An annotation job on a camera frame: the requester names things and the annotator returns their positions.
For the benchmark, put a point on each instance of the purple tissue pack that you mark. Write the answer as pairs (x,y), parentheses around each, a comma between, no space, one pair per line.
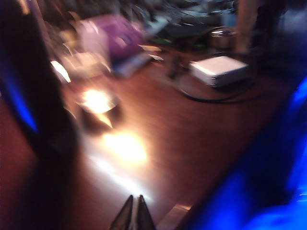
(115,36)

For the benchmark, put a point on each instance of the clear glass cup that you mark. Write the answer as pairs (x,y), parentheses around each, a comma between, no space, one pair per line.
(98,105)

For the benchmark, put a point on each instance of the black thermos bottle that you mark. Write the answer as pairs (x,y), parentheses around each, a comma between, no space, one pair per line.
(36,83)

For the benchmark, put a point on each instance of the blue book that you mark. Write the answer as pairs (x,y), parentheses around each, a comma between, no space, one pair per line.
(134,63)

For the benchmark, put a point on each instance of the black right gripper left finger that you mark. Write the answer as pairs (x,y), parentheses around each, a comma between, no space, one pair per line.
(123,218)

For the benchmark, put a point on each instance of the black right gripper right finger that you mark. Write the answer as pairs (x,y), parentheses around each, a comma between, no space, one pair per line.
(145,218)

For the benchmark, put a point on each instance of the silver metal thermos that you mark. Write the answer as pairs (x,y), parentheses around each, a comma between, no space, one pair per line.
(221,39)

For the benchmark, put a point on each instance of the white power adapter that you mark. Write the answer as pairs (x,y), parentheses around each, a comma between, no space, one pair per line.
(219,70)

